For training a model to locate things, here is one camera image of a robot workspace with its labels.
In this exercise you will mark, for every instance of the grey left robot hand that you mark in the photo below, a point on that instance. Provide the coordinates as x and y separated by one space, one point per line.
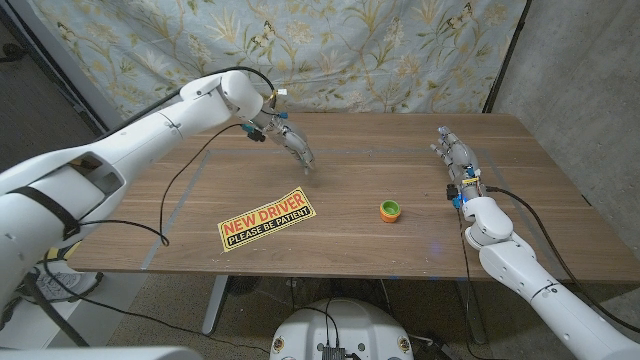
290 140

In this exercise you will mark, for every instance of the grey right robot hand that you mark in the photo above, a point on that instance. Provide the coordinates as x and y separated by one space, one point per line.
465 165

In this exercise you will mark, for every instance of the yellow new driver bumper sticker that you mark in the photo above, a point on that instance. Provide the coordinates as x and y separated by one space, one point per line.
265 220

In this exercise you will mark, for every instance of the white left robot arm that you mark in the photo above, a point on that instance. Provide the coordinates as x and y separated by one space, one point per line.
150 135

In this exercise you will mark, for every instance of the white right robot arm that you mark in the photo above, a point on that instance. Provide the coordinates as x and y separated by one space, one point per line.
520 270

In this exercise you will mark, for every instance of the small orange green cup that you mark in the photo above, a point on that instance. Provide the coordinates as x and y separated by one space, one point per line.
390 211

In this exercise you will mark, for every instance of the floral light blue backdrop cloth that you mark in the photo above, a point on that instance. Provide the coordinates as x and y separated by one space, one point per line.
350 50

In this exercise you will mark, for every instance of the black backdrop stand pole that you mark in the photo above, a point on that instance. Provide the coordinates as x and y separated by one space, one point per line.
507 50

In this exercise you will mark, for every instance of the black round object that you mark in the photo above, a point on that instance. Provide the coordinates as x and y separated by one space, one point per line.
243 285

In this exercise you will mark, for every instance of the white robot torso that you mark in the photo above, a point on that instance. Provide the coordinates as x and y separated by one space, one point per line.
345 325

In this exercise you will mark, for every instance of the small black electronics box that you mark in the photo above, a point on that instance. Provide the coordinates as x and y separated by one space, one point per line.
334 354

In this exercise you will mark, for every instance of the grey white sneaker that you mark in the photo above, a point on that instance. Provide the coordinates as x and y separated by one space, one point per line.
55 287

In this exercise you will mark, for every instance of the black curved object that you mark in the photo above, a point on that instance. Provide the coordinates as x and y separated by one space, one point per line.
12 51

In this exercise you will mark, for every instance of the light grey frame bar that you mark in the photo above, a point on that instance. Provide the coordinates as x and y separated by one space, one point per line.
64 55

